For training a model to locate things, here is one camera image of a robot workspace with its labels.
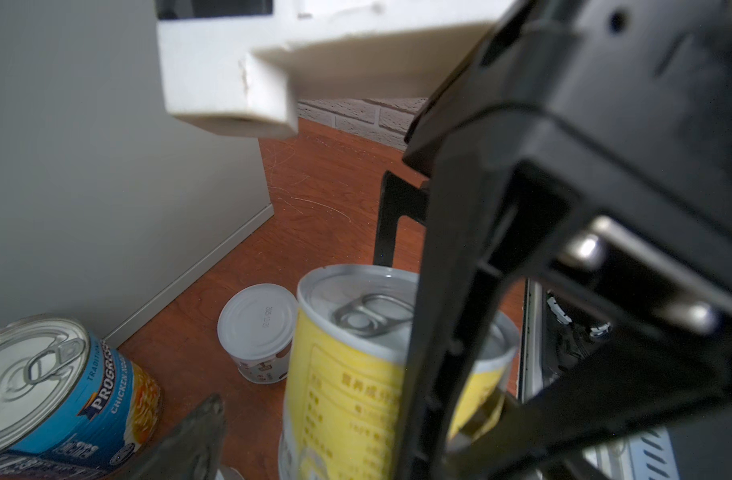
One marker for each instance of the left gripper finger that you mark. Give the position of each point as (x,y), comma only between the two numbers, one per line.
(192,450)

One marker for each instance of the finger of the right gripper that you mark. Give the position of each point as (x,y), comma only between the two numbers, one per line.
(485,229)
(398,199)

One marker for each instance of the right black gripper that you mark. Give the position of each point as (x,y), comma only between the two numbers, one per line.
(626,107)

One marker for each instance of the yellow labelled can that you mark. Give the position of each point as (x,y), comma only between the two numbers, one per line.
(347,364)

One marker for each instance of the white can right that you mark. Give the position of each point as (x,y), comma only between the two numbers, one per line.
(256,328)

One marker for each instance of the blue soup can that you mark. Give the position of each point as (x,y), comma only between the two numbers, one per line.
(71,406)

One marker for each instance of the grey metal cabinet box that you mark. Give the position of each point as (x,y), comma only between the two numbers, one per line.
(109,207)

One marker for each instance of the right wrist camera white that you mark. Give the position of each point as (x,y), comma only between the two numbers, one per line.
(240,68)

